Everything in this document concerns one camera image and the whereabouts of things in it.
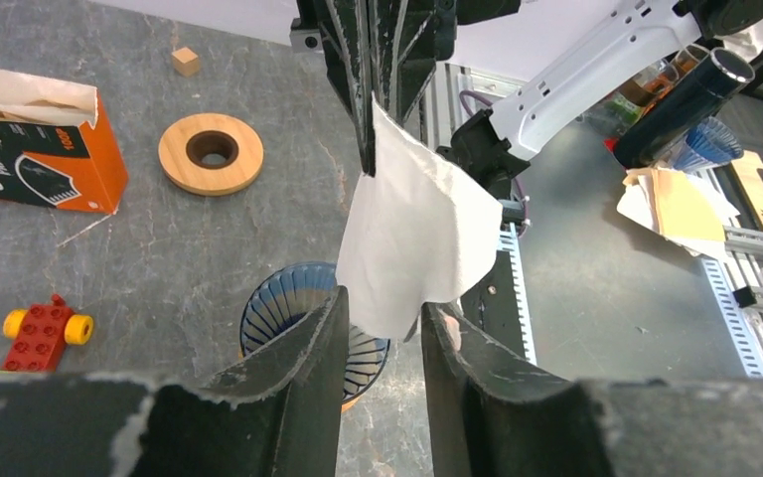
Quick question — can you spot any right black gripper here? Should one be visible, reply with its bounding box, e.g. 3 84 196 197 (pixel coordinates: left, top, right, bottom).
289 0 522 177

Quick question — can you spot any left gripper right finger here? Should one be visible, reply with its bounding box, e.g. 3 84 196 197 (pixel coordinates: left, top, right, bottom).
421 303 763 476

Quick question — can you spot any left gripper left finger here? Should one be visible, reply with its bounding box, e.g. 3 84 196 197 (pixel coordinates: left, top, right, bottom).
0 287 349 476

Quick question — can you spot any blue plastic dripper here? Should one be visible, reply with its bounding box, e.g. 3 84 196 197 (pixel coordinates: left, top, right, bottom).
239 261 391 404

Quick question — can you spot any white paper coffee filter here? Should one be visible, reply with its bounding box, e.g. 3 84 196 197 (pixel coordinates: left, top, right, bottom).
336 101 502 339

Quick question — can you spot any wooden ring stand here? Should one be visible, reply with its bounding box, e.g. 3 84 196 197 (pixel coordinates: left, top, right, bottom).
238 350 356 413
158 113 264 197

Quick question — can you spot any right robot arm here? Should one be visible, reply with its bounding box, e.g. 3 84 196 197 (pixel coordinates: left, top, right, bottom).
290 1 763 198

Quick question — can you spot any orange coffee filter box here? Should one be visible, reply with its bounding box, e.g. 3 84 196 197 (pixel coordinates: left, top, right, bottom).
0 69 128 215

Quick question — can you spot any small wooden cube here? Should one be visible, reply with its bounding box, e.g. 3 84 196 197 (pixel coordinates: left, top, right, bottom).
171 47 201 78

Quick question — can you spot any toy brick car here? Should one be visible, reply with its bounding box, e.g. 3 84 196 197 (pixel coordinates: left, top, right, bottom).
0 293 94 374

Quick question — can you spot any pile of paper filters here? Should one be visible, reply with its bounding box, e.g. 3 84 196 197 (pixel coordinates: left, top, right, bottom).
616 168 739 261

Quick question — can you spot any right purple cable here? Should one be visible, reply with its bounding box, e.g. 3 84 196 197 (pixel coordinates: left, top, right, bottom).
457 88 534 239

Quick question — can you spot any white slotted cable duct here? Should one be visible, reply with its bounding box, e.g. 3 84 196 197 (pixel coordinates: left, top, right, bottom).
496 223 537 366

